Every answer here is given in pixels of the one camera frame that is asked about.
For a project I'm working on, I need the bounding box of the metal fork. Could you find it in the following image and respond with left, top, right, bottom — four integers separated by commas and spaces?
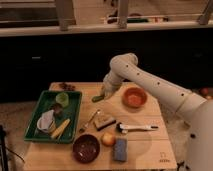
79, 109, 100, 133

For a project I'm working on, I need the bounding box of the white dish brush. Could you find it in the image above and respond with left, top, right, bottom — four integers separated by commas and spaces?
116, 123, 158, 134

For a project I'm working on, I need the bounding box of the red yellow apple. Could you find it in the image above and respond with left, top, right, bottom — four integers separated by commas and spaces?
101, 133, 115, 146

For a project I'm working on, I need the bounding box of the purple bowl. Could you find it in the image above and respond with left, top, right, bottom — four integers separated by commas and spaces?
72, 134, 100, 164

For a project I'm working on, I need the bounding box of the brown dried item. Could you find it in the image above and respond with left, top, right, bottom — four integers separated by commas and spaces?
59, 82, 75, 91

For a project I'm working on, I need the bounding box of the brown toy in tray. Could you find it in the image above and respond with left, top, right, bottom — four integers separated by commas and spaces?
51, 103, 63, 115

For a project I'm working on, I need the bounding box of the orange bowl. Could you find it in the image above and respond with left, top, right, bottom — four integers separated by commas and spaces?
122, 87, 147, 108

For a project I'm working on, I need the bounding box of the blue sponge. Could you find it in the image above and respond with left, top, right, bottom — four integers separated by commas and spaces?
113, 138, 127, 162

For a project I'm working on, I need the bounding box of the wooden block brush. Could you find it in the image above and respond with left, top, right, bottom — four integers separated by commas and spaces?
94, 114, 116, 131

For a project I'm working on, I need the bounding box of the green plastic tray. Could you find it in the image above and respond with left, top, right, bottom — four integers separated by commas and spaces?
24, 90, 82, 144

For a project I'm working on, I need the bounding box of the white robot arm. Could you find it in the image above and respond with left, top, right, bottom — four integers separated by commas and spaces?
100, 53, 213, 171

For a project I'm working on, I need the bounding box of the wooden railing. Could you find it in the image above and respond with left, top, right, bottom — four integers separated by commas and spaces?
0, 0, 213, 37

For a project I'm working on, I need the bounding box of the yellow corn cob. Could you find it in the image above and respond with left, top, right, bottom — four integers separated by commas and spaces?
51, 119, 70, 139

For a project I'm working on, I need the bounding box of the green cup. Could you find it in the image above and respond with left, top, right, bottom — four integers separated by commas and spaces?
55, 92, 69, 107

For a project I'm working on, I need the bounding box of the grey cloth bundle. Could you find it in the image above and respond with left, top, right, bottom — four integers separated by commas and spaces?
37, 110, 56, 133

